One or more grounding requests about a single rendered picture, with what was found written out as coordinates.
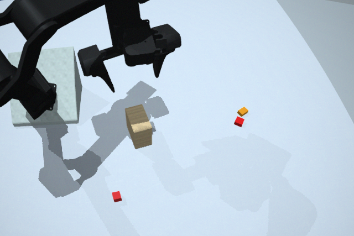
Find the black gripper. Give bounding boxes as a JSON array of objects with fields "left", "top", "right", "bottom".
[{"left": 77, "top": 10, "right": 181, "bottom": 93}]

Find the orange block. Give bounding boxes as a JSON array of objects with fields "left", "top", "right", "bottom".
[{"left": 237, "top": 107, "right": 248, "bottom": 116}]

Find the tan wooden block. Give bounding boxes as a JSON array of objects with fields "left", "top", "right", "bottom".
[
  {"left": 128, "top": 128, "right": 152, "bottom": 149},
  {"left": 125, "top": 104, "right": 152, "bottom": 132}
]

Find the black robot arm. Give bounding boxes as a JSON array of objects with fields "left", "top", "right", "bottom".
[{"left": 0, "top": 0, "right": 166, "bottom": 120}]

